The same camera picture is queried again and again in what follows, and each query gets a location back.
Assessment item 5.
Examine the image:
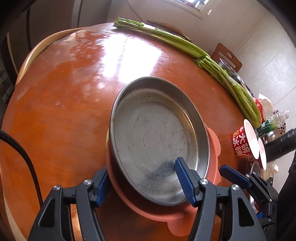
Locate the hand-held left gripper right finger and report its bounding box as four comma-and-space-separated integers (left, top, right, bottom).
174, 157, 263, 241

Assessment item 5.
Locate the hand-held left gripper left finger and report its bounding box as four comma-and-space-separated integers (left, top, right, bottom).
28, 166, 111, 241

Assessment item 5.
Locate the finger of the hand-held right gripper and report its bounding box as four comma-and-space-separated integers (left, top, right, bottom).
219, 165, 278, 207
255, 206, 270, 222

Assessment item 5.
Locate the large steel bowl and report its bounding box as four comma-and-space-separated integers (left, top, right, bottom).
250, 160, 263, 183

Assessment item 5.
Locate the pink plastic plate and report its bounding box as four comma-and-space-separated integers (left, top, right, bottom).
105, 125, 222, 234

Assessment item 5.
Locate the red and white paper bowl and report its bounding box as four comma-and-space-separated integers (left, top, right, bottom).
231, 119, 259, 160
248, 137, 269, 169

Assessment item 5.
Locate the round steel pan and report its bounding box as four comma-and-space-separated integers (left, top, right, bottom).
109, 76, 210, 207

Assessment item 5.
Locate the clear green-label plastic bottle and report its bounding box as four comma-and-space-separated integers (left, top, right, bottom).
257, 109, 290, 137

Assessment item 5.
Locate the red packet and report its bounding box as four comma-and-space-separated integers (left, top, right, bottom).
253, 97, 265, 116

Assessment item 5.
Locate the thick celery bunch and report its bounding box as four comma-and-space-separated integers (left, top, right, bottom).
195, 56, 263, 127

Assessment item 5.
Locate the small steel bowl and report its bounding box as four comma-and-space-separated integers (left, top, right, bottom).
218, 57, 247, 85

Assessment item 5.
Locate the brown wooden chair with cutout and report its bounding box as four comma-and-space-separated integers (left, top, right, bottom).
211, 43, 242, 72

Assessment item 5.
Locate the thin celery bunch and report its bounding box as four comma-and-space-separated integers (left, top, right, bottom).
114, 17, 210, 61

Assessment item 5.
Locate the pale wooden chair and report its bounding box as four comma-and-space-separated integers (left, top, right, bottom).
15, 27, 86, 87

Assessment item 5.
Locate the dark refrigerator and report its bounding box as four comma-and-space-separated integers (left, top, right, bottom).
28, 0, 131, 47

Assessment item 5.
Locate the window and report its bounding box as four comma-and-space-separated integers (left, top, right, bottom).
183, 0, 211, 11

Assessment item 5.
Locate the black cylindrical handle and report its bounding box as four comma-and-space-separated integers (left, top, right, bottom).
264, 128, 296, 163

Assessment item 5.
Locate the black cable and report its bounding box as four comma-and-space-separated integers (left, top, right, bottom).
0, 128, 43, 204

